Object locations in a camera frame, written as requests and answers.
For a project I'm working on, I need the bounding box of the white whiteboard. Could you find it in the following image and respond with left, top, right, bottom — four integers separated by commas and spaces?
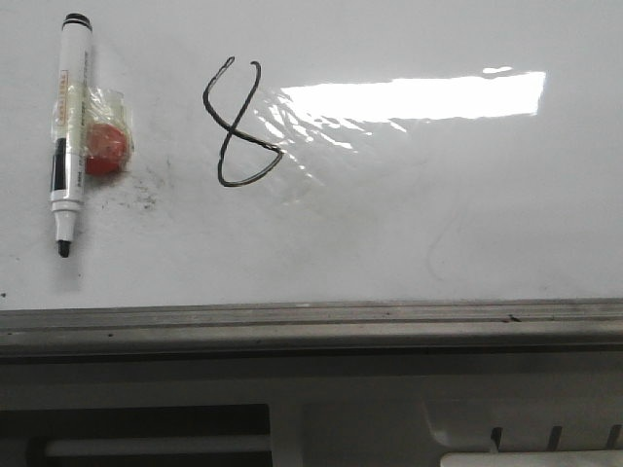
1, 1, 622, 358

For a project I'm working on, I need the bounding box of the white plastic slotted base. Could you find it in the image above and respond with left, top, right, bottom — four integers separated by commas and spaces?
1, 352, 622, 466

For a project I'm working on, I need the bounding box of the white black whiteboard marker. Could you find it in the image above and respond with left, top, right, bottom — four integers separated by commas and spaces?
50, 13, 93, 258

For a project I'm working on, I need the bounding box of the red magnet taped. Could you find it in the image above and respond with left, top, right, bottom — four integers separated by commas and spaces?
84, 88, 133, 177

